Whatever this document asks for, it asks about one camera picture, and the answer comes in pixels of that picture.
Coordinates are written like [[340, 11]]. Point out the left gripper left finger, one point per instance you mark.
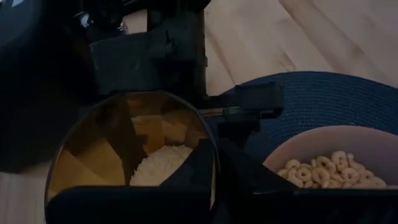
[[124, 205]]

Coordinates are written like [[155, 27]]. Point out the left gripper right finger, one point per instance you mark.
[[280, 208]]

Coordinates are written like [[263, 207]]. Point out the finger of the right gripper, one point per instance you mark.
[[258, 99]]

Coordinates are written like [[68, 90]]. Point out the pink bowl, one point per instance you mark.
[[326, 140]]

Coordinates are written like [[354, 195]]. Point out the cereal rings heap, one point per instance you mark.
[[335, 171]]

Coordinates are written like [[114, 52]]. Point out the round dark blue placemat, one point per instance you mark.
[[335, 96]]

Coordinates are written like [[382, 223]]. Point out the black four-slot toaster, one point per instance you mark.
[[37, 93]]

